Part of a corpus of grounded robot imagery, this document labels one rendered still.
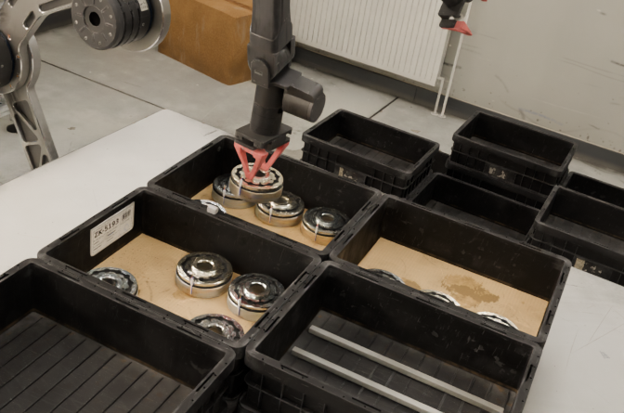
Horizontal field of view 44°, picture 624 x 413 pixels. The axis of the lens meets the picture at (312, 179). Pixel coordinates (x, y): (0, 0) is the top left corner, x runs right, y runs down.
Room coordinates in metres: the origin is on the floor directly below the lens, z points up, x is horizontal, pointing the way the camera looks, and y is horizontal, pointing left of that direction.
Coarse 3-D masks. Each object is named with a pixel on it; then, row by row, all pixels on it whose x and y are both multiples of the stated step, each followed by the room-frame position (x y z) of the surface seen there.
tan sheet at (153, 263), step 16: (144, 240) 1.26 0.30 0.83; (160, 240) 1.27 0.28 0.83; (112, 256) 1.19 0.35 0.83; (128, 256) 1.20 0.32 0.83; (144, 256) 1.21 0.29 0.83; (160, 256) 1.21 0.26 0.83; (176, 256) 1.22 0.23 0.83; (144, 272) 1.16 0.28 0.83; (160, 272) 1.17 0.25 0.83; (144, 288) 1.11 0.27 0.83; (160, 288) 1.12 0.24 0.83; (176, 288) 1.13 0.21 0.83; (160, 304) 1.07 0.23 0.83; (176, 304) 1.08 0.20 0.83; (192, 304) 1.09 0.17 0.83; (208, 304) 1.10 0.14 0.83; (224, 304) 1.10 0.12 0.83; (240, 320) 1.07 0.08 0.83
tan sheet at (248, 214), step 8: (200, 192) 1.47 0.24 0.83; (208, 192) 1.48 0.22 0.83; (224, 208) 1.43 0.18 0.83; (248, 208) 1.44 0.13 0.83; (240, 216) 1.40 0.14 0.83; (248, 216) 1.41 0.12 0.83; (256, 216) 1.41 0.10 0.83; (256, 224) 1.39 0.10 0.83; (264, 224) 1.39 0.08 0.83; (280, 232) 1.37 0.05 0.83; (288, 232) 1.37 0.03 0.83; (296, 232) 1.38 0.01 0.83; (296, 240) 1.35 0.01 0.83; (304, 240) 1.35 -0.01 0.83; (320, 248) 1.34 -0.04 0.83
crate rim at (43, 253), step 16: (144, 192) 1.28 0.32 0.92; (160, 192) 1.28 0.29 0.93; (112, 208) 1.20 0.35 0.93; (192, 208) 1.25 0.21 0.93; (80, 224) 1.13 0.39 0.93; (224, 224) 1.22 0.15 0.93; (240, 224) 1.22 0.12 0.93; (64, 240) 1.08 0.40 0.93; (272, 240) 1.18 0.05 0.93; (48, 256) 1.03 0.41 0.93; (304, 256) 1.16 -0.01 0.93; (80, 272) 1.00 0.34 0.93; (304, 272) 1.10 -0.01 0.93; (112, 288) 0.97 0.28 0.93; (288, 288) 1.05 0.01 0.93; (144, 304) 0.95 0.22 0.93; (272, 304) 1.00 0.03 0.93; (176, 320) 0.92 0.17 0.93; (208, 336) 0.90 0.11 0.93; (224, 336) 0.91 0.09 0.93; (240, 352) 0.89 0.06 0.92
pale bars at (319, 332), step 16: (320, 336) 1.06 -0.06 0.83; (336, 336) 1.06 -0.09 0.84; (304, 352) 1.00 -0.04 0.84; (368, 352) 1.03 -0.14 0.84; (336, 368) 0.98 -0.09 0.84; (400, 368) 1.00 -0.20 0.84; (368, 384) 0.95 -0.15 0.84; (432, 384) 0.98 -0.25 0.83; (448, 384) 0.98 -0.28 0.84; (400, 400) 0.93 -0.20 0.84; (464, 400) 0.96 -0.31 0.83; (480, 400) 0.96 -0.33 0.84
